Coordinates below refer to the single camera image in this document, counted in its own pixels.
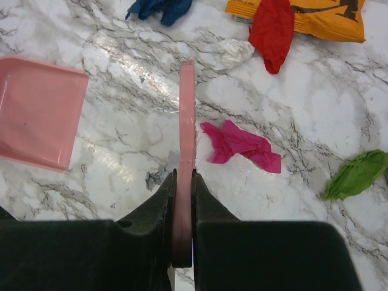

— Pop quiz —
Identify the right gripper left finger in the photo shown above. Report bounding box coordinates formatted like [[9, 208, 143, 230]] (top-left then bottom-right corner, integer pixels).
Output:
[[1, 173, 176, 290]]

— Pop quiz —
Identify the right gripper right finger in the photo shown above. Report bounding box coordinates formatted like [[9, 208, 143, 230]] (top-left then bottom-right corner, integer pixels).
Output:
[[192, 173, 362, 290]]

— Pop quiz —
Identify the grey paper scrap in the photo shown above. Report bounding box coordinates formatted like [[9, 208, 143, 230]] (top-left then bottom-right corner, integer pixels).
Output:
[[145, 151, 179, 191]]

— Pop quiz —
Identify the magenta paper scrap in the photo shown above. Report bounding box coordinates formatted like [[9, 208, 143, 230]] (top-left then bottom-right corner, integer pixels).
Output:
[[200, 120, 281, 174]]

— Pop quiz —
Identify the pink hand brush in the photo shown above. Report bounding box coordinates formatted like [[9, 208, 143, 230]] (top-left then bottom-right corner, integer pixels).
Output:
[[172, 60, 197, 268]]

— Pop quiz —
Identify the green paper scrap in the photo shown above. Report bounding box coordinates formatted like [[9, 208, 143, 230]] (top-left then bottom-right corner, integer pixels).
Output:
[[322, 150, 387, 201]]

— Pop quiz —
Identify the pink dustpan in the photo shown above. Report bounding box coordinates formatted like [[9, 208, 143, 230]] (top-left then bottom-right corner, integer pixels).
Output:
[[1, 56, 89, 172]]

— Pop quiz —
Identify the white paper scrap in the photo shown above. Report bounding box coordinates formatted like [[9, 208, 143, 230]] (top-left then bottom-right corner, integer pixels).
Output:
[[215, 39, 255, 71]]

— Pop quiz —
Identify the red paper scrap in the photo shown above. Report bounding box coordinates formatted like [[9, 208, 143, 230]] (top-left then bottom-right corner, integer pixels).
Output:
[[248, 0, 295, 75]]

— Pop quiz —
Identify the blue paper scrap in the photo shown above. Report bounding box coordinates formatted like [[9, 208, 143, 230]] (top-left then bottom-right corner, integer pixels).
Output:
[[125, 0, 193, 27]]

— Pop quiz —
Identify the orange chips bag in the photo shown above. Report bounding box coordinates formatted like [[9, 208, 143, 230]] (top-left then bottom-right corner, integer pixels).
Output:
[[226, 1, 365, 43]]

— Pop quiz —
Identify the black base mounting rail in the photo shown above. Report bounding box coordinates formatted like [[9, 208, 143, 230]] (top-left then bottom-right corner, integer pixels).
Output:
[[0, 207, 16, 221]]

